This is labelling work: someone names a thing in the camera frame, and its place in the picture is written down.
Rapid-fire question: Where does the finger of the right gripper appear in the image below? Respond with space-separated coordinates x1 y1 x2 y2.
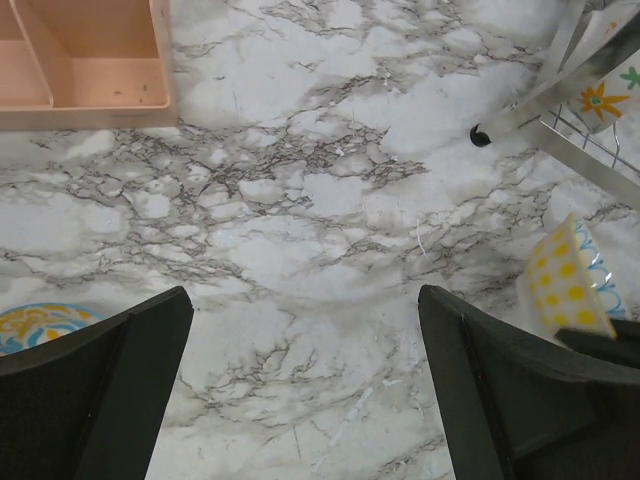
555 319 640 369

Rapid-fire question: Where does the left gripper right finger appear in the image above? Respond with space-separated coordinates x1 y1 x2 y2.
418 285 639 479

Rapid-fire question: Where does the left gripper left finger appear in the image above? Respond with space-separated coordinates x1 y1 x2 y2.
1 286 194 479

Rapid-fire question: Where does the blue yellow sun bowl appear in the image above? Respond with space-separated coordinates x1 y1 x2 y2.
524 213 632 338

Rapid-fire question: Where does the blue orange floral bowl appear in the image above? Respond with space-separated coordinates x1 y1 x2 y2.
1 302 104 356

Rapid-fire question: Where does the green leaf orange flower bowl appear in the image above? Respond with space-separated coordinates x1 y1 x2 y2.
565 1 639 134

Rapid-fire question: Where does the steel dish rack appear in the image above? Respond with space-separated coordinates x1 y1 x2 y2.
470 1 639 209

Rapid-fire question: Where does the peach plastic desk organizer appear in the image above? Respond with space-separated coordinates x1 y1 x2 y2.
1 1 178 131

